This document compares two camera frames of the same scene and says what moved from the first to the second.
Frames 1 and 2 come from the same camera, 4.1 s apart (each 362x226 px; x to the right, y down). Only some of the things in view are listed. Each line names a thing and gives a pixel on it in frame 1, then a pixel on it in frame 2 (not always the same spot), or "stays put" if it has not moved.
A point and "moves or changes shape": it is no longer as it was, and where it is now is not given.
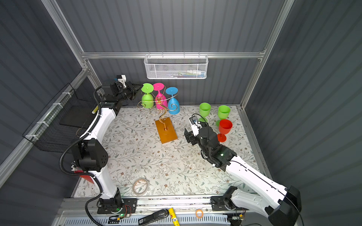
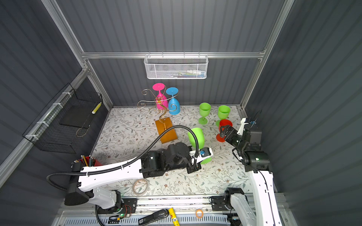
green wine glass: (223, 113) stays put
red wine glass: (225, 126) stays put
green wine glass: (147, 100) moves or changes shape
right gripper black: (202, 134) to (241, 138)
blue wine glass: (173, 104) stays put
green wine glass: (205, 108) stays put
